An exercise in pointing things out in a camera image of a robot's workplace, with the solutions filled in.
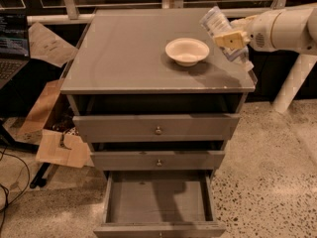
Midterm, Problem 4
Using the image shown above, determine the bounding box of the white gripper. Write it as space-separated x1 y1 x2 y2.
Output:
213 11 277 52

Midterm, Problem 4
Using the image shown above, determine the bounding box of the blue plastic bottle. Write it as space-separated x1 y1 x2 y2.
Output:
200 6 254 72

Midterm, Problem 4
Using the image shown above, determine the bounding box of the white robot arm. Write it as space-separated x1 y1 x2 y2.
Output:
213 7 317 56

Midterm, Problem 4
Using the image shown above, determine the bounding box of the grey drawer cabinet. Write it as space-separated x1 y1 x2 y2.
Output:
60 7 259 180

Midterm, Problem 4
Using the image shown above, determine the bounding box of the grey top drawer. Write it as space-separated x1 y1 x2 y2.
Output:
73 114 240 143

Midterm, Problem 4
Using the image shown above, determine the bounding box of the grey drawer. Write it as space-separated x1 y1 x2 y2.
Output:
73 114 240 143
94 171 225 238
91 151 225 171

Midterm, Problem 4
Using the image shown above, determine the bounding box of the grey middle drawer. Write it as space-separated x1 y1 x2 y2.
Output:
91 151 225 171

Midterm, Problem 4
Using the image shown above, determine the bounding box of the grey bottom drawer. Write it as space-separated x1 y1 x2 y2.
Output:
94 171 225 238

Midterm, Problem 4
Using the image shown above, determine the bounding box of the white bowl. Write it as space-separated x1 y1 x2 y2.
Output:
165 38 210 66

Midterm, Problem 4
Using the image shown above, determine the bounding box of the white diagonal pipe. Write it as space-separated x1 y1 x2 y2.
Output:
272 55 317 113

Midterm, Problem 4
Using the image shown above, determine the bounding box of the crumpled brown paper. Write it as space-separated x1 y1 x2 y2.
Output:
29 22 78 67

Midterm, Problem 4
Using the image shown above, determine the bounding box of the open cardboard box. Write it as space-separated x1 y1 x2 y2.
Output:
15 78 93 169

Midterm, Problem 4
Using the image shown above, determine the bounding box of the black laptop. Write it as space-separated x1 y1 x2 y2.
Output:
0 12 31 89

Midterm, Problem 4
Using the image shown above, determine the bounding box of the white horizontal rail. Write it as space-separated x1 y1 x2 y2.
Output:
27 3 317 26

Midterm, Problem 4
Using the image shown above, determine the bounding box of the black floor cable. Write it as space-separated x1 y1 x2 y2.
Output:
0 146 32 233

